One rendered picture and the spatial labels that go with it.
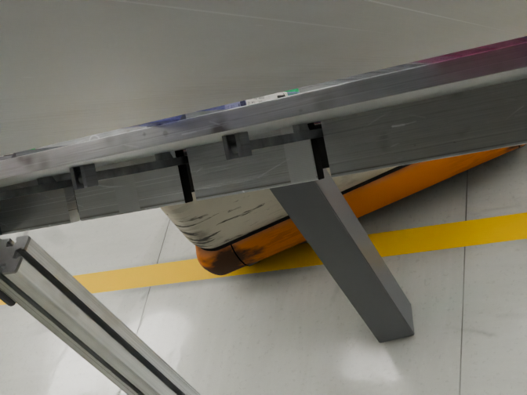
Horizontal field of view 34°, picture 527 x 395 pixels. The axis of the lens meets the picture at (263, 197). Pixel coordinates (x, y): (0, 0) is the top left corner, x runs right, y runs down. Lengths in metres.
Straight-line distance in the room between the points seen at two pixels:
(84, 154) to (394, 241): 1.03
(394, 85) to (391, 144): 0.20
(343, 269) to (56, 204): 0.56
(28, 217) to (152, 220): 1.03
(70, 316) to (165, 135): 0.44
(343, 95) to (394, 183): 1.00
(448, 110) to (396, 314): 0.74
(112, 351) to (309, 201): 0.33
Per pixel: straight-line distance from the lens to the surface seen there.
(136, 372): 0.93
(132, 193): 0.68
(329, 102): 0.39
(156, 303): 1.62
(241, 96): 0.19
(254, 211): 1.38
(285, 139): 0.55
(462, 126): 0.57
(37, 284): 0.82
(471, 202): 1.45
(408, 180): 1.39
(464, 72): 0.38
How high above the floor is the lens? 1.10
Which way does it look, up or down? 42 degrees down
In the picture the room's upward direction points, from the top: 36 degrees counter-clockwise
